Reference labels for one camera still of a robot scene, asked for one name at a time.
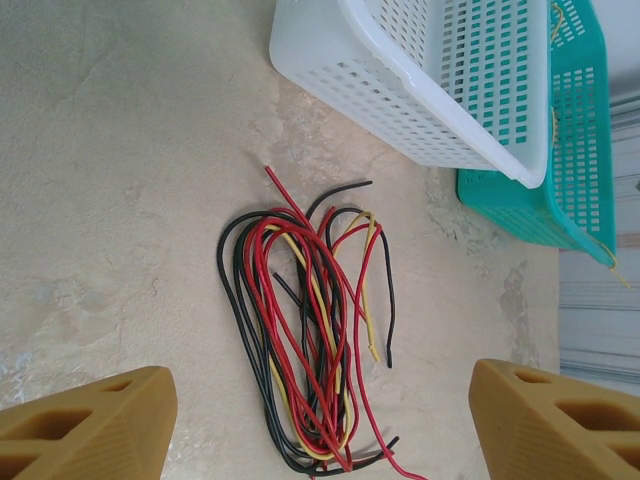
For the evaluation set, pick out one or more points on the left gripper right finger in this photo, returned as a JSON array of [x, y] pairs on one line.
[[550, 430]]

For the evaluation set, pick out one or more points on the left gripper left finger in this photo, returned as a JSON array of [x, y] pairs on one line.
[[100, 430]]

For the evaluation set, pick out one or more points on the teal plastic basket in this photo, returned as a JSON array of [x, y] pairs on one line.
[[605, 150]]

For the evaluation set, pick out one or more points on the white plastic basket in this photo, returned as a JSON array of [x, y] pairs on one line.
[[450, 102]]

